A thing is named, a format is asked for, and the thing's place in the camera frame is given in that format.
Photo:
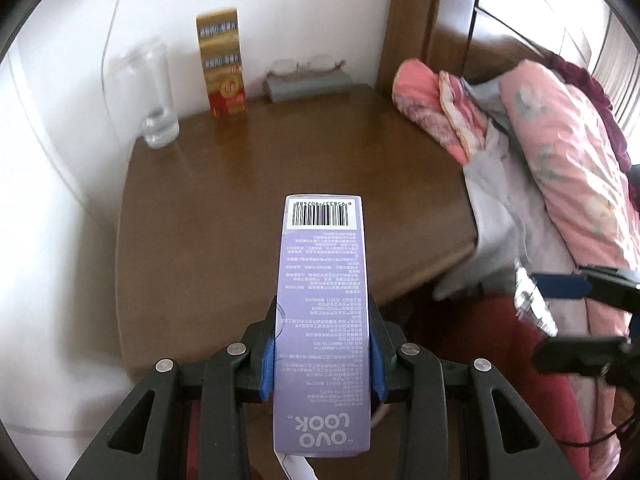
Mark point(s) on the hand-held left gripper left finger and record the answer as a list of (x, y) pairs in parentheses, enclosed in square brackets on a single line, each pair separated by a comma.
[(266, 370)]

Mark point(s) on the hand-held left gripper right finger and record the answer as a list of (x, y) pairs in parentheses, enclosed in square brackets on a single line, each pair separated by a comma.
[(377, 370)]

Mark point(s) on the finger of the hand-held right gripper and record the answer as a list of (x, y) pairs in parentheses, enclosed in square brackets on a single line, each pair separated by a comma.
[(575, 355), (560, 285)]

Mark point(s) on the silver blister pack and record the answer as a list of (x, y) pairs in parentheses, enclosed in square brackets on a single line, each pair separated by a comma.
[(535, 305)]

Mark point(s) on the purple carton box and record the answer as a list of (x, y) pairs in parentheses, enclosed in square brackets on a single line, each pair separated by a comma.
[(322, 310)]

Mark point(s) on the grey striped garment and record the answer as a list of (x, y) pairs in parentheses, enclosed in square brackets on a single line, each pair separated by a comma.
[(500, 200)]

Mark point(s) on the pink floral quilt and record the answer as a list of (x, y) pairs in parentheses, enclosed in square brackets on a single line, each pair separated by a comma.
[(560, 150)]

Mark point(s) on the dark maroon cloth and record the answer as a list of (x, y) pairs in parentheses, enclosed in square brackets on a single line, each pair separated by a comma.
[(600, 100)]

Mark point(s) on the wooden nightstand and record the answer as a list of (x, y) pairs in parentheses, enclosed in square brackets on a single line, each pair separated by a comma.
[(225, 185)]

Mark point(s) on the pink striped pillow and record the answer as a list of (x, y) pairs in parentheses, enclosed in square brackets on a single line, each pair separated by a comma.
[(430, 100)]

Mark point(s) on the yellow red medicine box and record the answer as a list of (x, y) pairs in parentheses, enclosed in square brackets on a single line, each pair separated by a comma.
[(225, 95)]

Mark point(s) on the grey glasses case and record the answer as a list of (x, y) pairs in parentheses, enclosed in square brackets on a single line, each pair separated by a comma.
[(310, 87)]

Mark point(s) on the clear drinking glass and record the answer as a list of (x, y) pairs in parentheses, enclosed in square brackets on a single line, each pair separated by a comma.
[(155, 100)]

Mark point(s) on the wooden headboard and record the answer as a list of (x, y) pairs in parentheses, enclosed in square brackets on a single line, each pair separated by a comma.
[(425, 20)]

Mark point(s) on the red framed glasses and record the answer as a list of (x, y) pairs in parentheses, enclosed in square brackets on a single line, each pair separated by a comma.
[(285, 66)]

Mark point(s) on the tall yellow medicine box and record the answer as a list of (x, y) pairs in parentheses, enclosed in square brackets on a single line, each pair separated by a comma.
[(217, 22)]

